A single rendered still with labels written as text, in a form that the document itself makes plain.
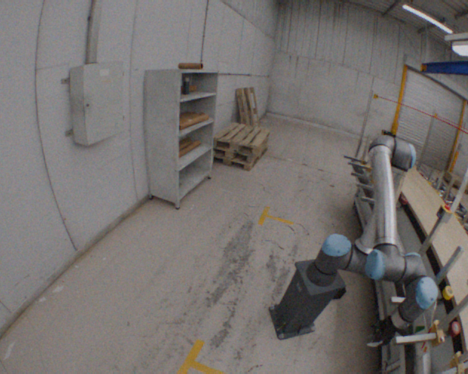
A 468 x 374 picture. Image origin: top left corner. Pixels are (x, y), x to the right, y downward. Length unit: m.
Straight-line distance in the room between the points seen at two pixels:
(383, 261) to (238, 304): 1.34
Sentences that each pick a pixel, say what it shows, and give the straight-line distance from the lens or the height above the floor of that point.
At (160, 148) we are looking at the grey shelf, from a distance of 2.42.
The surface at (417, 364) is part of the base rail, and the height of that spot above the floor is 0.70.
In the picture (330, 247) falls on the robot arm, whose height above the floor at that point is 0.86.
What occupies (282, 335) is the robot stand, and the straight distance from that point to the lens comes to 1.71.
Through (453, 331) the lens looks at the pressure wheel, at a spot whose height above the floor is 0.91.
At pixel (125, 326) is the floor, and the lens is 1.80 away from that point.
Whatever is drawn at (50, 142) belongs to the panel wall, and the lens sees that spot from 1.83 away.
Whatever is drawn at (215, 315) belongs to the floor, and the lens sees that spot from 1.77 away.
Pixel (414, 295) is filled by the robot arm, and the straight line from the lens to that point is 0.72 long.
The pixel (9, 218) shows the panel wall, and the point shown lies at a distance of 1.84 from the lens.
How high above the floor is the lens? 1.58
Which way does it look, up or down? 30 degrees down
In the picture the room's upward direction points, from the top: 7 degrees clockwise
